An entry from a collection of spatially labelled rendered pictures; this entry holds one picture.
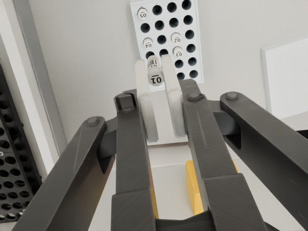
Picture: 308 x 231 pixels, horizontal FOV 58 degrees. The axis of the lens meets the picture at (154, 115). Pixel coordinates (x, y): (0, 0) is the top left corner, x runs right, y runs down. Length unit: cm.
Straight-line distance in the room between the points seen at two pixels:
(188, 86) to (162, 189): 29
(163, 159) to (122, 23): 24
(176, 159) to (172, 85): 35
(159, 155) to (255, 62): 23
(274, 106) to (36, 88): 36
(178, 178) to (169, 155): 6
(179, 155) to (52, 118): 24
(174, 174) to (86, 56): 23
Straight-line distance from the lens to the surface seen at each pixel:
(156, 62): 23
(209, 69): 45
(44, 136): 34
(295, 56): 48
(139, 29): 38
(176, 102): 15
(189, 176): 40
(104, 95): 45
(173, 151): 52
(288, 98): 50
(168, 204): 42
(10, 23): 30
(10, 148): 36
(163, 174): 47
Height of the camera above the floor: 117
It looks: 61 degrees down
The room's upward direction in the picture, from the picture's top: 172 degrees clockwise
